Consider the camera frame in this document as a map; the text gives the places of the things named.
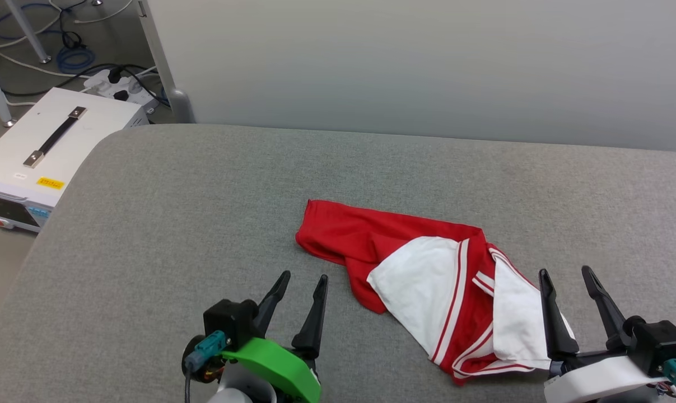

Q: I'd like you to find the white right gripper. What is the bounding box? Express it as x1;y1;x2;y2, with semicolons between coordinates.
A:
538;265;672;403

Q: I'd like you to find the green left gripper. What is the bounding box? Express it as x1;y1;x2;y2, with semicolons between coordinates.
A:
221;270;329;403

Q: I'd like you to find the red and white basketball jersey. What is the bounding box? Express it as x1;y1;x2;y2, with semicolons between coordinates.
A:
295;199;577;386

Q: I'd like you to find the white power supply box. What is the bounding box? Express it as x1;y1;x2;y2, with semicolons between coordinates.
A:
0;87;151;233

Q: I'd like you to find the white partition screen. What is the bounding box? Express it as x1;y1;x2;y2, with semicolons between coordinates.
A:
138;0;676;153

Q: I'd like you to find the white power strip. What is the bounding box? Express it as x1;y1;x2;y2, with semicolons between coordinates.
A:
83;68;159;110

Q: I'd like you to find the teal left camera connector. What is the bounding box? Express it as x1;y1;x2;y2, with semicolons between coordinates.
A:
184;330;229;373

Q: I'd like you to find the black floor cable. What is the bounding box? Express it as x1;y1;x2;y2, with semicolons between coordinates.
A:
2;63;167;108

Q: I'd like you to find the blue floor cable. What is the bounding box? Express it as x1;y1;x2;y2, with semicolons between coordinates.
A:
0;3;96;73

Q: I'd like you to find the white floor cable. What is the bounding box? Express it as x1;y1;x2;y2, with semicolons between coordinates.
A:
0;48;89;80

